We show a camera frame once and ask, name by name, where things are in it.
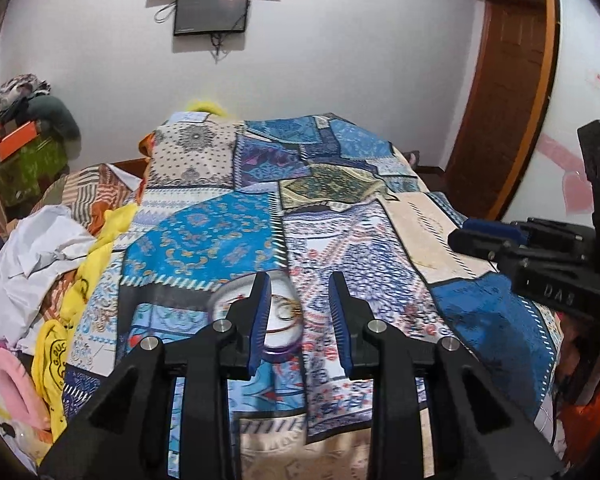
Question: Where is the orange striped cloth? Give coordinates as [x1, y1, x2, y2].
[30, 162, 149, 237]

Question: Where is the patchwork printed blanket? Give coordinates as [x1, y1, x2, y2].
[62, 112, 566, 480]

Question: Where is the person's orange clothing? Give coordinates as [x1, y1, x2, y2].
[554, 310, 600, 463]

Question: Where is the wooden door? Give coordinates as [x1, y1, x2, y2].
[442, 0, 562, 222]

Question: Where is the pink plush cloth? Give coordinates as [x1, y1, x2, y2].
[0, 340, 52, 432]

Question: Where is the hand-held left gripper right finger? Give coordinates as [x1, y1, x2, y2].
[328, 271, 563, 480]

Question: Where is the grey cushion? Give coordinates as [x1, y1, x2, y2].
[27, 96, 81, 142]

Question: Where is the pile of clothes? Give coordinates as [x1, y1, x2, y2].
[0, 74, 54, 161]

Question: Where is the purple heart-shaped box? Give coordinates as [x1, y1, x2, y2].
[211, 270, 306, 362]

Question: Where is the black hanging cable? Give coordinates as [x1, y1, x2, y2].
[207, 30, 231, 62]

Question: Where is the orange box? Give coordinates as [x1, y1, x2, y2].
[0, 120, 39, 160]

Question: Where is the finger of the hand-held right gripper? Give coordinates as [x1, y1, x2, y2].
[448, 229, 514, 264]
[462, 218, 528, 243]

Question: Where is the small black wall monitor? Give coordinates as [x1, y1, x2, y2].
[173, 0, 251, 37]

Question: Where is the white cloth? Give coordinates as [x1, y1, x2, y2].
[0, 204, 99, 354]

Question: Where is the pink sticker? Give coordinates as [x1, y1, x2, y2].
[537, 132, 597, 214]

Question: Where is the green patterned cloth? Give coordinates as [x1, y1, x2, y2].
[0, 135, 72, 209]

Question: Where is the gold chain bracelet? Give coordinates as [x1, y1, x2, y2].
[274, 296, 304, 323]

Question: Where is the yellow printed cloth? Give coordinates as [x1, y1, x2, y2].
[32, 202, 139, 437]

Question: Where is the white wardrobe door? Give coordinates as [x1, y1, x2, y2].
[505, 0, 600, 241]

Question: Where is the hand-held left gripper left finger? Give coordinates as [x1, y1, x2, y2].
[37, 271, 273, 480]

